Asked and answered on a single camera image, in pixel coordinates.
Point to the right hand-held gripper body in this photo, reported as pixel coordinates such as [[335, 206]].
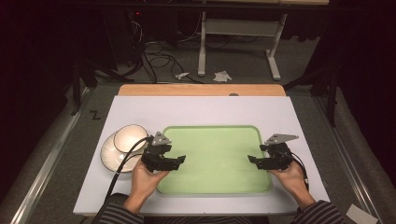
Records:
[[278, 154]]

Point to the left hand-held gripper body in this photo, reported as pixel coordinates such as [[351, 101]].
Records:
[[154, 154]]

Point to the person's right hand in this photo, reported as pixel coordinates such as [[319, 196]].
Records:
[[291, 180]]

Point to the person's left hand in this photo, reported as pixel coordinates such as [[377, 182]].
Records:
[[144, 182]]

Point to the cream bowl with dark rim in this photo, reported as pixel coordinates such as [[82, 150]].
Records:
[[129, 137]]

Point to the green tray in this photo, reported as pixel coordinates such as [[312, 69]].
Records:
[[214, 155]]

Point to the cream plate with dark rim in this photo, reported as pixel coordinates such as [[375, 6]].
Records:
[[109, 157]]

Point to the white board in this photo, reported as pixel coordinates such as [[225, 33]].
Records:
[[199, 110]]

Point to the wooden table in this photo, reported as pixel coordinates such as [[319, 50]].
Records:
[[199, 90]]

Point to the black metal stand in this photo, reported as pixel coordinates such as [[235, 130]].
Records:
[[82, 74], [330, 90]]

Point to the small white paper scrap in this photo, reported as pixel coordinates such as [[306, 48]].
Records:
[[181, 75]]

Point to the crumpled white paper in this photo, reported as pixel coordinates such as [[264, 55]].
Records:
[[222, 76]]

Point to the white paper sheet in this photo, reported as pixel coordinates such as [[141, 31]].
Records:
[[361, 214]]

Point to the dark computer tower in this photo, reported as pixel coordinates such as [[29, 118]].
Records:
[[121, 37]]

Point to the metal floor rail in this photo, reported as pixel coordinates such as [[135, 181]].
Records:
[[46, 168], [348, 146]]

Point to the white metal desk frame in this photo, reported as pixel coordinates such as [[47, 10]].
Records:
[[239, 27]]

